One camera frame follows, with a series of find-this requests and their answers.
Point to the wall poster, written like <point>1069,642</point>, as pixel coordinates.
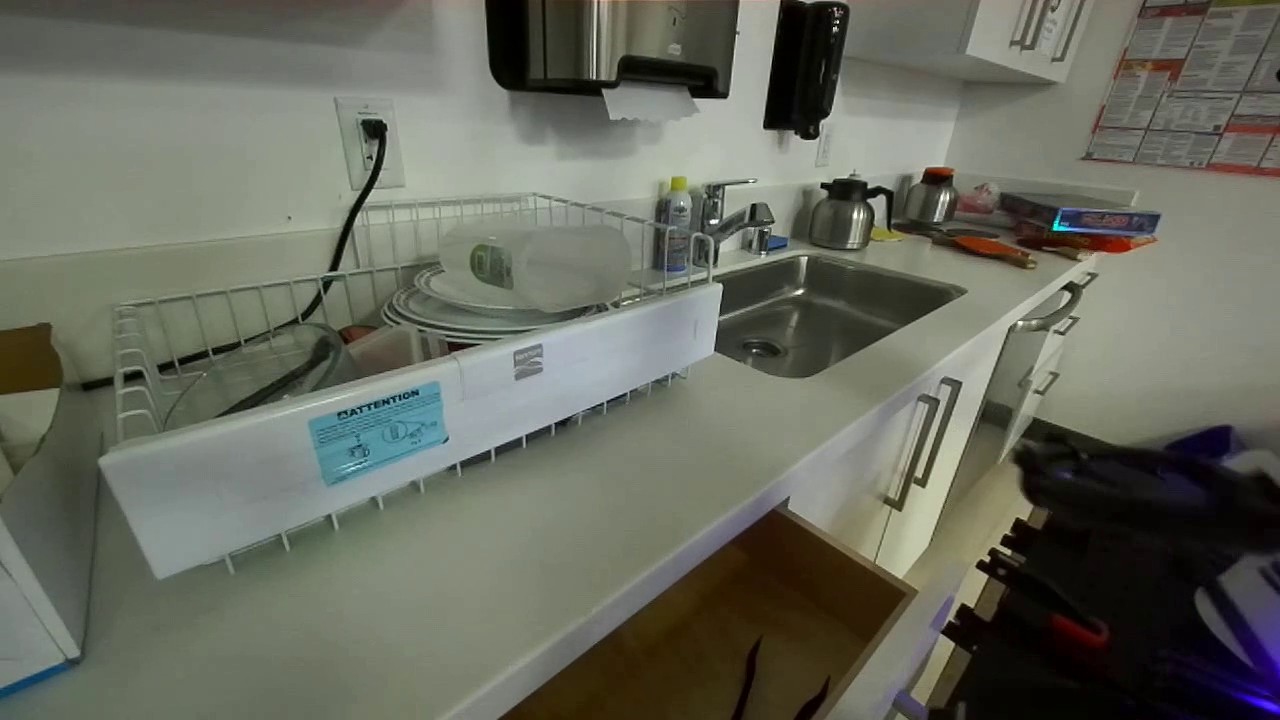
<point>1195,90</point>

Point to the pink bag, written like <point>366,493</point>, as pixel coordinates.
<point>980,198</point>

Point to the black soap dispenser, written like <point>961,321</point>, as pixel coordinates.
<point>805,60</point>

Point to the red flat box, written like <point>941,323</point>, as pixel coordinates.
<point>1090,241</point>

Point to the clear glass bowl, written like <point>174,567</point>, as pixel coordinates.
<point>250,378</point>

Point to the cardboard box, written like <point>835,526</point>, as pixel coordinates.
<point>28,358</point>

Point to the blurred black clamp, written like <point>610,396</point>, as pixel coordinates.
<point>1130,495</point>

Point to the white cabinet door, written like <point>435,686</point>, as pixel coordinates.
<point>850,470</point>
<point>965,430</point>

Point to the chrome tap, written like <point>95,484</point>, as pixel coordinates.
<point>735,222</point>

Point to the white box with blue edge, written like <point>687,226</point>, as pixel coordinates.
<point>40,560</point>

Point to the steel carafe with orange lid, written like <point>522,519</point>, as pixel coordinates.
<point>930,200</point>

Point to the steel carafe with black lid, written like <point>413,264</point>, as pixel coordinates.
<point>840,220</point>

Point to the dishwasher door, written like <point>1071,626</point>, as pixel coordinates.
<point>1000,400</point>

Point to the black clamp with red trigger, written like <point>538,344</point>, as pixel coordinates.
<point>1060,615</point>

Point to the spray bottle with yellow cap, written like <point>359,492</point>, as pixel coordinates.
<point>676,230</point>

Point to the steel paper towel dispenser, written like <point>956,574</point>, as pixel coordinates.
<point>600,40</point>

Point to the orange table tennis paddle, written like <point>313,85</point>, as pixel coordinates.
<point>985,248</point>

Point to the yellow sponge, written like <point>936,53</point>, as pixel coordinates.
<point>886,235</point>

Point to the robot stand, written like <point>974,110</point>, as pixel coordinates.
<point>1120,620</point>

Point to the clear plastic jug, green label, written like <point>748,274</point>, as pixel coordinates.
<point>565,265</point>

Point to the stack of white plates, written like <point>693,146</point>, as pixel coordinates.
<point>450,312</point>

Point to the white upper cabinet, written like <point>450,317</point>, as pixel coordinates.
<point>930,35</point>

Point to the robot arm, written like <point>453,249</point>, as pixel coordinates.
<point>1245,600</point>

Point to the blue board game box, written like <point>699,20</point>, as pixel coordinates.
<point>1085,215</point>

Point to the clear plastic food container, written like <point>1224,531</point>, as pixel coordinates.
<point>400,348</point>

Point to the steel sink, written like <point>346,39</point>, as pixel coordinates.
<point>830,310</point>

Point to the white wall socket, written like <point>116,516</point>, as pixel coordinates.
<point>350,160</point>

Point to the open wooden drawer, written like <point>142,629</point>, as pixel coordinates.
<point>720,620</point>

